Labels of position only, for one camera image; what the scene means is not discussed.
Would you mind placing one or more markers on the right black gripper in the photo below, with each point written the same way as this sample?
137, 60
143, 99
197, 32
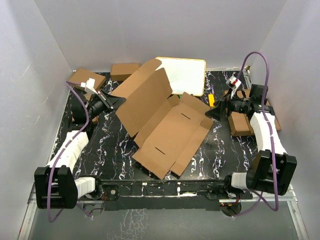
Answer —
223, 109

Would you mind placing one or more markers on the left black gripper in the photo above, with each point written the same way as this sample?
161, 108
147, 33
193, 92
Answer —
107, 101

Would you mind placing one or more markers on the large cardboard box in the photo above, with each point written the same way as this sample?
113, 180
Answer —
168, 129
239, 122

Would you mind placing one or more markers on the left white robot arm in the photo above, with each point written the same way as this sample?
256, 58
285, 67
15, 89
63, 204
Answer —
55, 186

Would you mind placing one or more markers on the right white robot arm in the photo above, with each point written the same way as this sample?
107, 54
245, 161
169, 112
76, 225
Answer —
273, 168

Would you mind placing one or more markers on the folded cardboard box back left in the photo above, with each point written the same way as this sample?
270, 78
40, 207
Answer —
82, 75

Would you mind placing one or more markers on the folded cardboard box back centre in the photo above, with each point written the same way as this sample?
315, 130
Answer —
121, 71

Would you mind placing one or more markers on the small folded cardboard box right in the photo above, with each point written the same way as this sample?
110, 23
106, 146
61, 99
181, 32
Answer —
277, 125

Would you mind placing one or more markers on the yellow block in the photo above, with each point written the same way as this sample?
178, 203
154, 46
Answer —
211, 100

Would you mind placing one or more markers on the black base bar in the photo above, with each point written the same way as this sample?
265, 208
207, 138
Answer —
211, 195

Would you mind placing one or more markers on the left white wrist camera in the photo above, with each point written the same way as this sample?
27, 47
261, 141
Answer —
88, 86

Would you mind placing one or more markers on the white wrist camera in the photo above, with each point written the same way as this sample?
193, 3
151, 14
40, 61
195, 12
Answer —
234, 84
88, 86

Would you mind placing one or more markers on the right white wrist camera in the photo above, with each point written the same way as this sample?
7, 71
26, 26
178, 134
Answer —
234, 84

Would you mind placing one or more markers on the white board with yellow frame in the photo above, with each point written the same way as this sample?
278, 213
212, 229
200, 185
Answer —
185, 74

